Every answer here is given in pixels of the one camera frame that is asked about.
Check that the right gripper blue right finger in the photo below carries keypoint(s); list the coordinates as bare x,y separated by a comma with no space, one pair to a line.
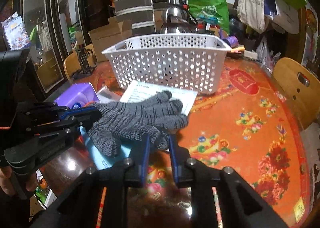
178,157

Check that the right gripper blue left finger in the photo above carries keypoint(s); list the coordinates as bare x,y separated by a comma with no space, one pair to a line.
145,160

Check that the black phone stand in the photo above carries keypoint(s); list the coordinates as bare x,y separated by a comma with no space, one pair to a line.
85,69

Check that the purple tissue pack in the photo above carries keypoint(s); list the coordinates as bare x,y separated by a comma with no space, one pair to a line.
77,96

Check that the green shopping bag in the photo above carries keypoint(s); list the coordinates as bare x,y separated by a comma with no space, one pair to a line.
214,12

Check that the red floral tablecloth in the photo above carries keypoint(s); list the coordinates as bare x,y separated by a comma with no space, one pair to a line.
247,125

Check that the beige canvas tote bag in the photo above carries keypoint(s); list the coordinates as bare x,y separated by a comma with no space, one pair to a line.
251,13

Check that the cardboard box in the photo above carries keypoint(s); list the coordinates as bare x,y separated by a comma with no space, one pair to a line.
109,35

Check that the clear zip bag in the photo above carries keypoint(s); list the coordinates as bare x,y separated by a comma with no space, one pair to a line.
105,95

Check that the wooden chair left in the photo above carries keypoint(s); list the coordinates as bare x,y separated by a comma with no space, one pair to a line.
71,63

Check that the wooden chair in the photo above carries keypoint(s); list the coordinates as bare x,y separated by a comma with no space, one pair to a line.
71,63
301,87

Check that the grey knit glove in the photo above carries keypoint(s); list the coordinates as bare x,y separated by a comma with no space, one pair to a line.
157,116

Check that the wooden chair right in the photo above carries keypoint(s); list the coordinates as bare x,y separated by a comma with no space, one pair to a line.
301,87

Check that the purple plastic cup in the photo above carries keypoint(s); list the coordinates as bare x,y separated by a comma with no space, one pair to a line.
232,41

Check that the steel kettle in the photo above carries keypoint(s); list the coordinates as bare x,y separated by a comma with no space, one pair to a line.
177,19

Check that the person left hand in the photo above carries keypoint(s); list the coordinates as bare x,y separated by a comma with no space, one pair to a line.
23,186

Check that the white perforated plastic basket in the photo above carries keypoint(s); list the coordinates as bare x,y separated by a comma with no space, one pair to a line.
185,60

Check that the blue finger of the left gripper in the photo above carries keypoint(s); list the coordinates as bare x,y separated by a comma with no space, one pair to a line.
79,112
87,121

